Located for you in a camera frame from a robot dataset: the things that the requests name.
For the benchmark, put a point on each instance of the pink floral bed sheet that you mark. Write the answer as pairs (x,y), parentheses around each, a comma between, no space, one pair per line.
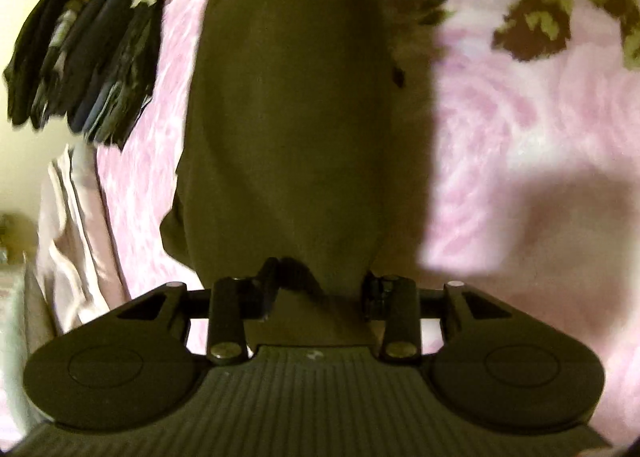
(500,137)

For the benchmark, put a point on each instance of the stack of dark folded clothes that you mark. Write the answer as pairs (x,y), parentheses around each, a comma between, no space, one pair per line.
(85,62)

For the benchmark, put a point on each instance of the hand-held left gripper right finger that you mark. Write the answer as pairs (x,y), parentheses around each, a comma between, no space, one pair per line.
(400,307)

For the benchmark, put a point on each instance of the dark brown garment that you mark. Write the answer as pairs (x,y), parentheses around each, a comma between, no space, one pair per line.
(290,112)

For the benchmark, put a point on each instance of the beige blanket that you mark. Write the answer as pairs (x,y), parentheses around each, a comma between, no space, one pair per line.
(75,237)

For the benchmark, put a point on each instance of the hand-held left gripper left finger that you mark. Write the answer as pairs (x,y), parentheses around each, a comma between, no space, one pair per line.
(227,307)

